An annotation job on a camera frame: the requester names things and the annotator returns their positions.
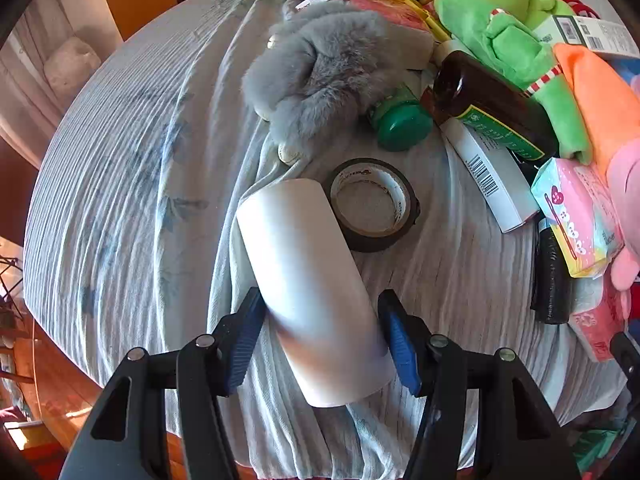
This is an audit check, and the pastel tissue pack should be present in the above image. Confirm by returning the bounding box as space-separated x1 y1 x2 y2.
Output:
532 158 623 278

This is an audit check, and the white cylinder roll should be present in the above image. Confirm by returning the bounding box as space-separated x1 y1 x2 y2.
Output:
236 179 395 408

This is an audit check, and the pig plush orange dress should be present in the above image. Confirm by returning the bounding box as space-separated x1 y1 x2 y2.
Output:
553 44 639 292

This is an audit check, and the green frog plush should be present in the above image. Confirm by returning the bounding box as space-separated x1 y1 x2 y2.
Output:
435 0 592 165

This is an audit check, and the black bag roll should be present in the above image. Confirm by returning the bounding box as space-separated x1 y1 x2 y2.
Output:
530 217 572 325

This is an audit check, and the white barcode box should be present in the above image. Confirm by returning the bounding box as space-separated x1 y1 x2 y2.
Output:
440 118 539 233

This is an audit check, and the brown syrup bottle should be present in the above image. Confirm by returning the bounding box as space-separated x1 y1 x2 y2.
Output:
427 51 560 164

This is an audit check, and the black tape roll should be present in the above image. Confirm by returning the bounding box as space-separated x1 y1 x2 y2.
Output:
323 157 421 252

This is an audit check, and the green capped jar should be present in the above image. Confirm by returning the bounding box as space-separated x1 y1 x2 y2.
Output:
368 84 434 152

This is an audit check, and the white green long box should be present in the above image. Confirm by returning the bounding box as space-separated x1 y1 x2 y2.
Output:
533 15 639 60

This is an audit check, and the red toy suitcase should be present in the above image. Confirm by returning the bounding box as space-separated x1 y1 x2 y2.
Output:
561 0 600 18

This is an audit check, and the pink grey tissue pack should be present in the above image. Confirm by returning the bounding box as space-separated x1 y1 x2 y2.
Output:
349 0 435 70

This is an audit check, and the grey furry plush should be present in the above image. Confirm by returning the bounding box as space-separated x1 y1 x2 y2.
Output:
242 1 404 166

